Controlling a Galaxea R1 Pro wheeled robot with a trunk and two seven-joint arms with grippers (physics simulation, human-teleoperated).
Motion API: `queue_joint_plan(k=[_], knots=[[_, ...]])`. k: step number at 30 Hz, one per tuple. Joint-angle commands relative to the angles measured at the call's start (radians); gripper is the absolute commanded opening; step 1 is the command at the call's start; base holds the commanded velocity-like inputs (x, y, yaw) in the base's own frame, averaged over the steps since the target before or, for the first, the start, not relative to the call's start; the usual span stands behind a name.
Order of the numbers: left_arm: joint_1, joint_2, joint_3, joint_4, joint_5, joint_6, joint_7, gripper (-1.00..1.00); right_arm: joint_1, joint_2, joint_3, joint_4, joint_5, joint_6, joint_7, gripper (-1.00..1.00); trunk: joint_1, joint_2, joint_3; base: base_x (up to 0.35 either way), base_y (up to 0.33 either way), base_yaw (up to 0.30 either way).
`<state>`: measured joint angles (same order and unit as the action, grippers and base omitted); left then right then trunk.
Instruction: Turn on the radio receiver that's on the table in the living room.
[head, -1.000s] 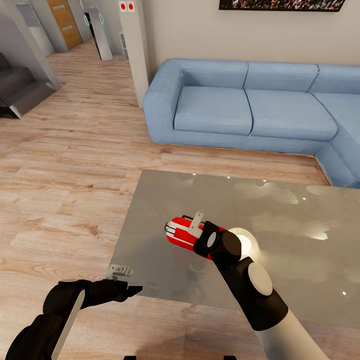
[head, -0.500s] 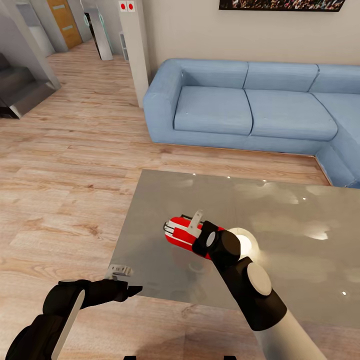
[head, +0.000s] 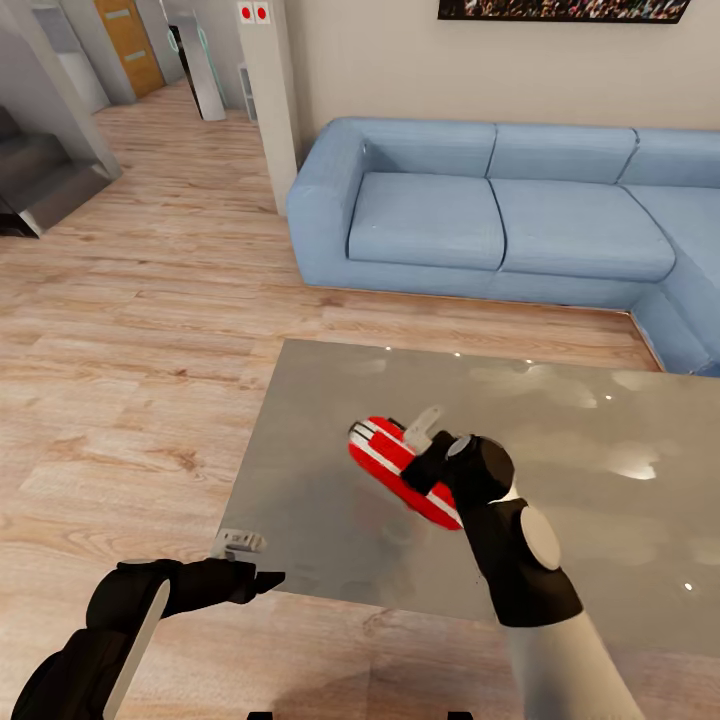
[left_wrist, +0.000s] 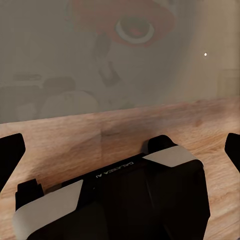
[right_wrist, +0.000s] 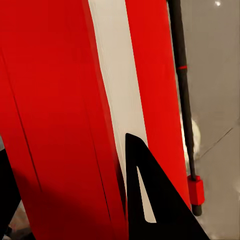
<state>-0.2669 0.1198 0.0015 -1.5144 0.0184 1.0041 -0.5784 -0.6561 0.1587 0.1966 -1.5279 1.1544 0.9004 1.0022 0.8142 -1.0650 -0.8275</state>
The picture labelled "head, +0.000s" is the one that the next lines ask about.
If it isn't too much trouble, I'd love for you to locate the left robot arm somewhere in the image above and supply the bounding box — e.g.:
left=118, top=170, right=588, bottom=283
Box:
left=10, top=528, right=286, bottom=720

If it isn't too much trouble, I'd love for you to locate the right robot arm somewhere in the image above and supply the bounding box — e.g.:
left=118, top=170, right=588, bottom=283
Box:
left=399, top=405, right=645, bottom=720

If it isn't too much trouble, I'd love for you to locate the radio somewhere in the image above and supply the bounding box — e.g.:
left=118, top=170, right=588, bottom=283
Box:
left=349, top=417, right=462, bottom=531

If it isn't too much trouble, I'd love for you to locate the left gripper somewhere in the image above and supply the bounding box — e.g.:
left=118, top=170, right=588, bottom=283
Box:
left=188, top=558, right=286, bottom=612

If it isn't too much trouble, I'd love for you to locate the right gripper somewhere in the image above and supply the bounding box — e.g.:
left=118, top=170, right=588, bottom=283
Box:
left=399, top=430, right=456, bottom=496

